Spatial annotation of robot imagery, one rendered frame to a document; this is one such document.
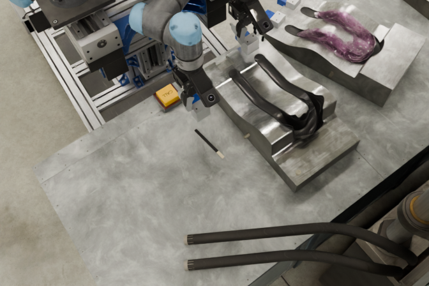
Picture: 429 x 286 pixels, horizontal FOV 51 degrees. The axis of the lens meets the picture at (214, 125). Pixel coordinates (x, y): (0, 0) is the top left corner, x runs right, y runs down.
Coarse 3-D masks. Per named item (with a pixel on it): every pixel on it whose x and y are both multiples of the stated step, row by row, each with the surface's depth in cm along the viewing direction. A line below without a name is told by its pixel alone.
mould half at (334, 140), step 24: (240, 48) 154; (264, 48) 154; (216, 72) 149; (264, 72) 149; (288, 72) 149; (240, 96) 145; (264, 96) 145; (288, 96) 141; (240, 120) 143; (264, 120) 136; (336, 120) 143; (264, 144) 136; (288, 144) 138; (312, 144) 139; (336, 144) 138; (288, 168) 135; (312, 168) 135
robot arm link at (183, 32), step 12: (180, 12) 108; (168, 24) 109; (180, 24) 106; (192, 24) 106; (168, 36) 109; (180, 36) 106; (192, 36) 106; (180, 48) 110; (192, 48) 110; (180, 60) 114; (192, 60) 114
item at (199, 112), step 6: (198, 96) 138; (192, 102) 137; (198, 102) 136; (192, 108) 135; (198, 108) 135; (204, 108) 135; (192, 114) 138; (198, 114) 135; (204, 114) 137; (198, 120) 138
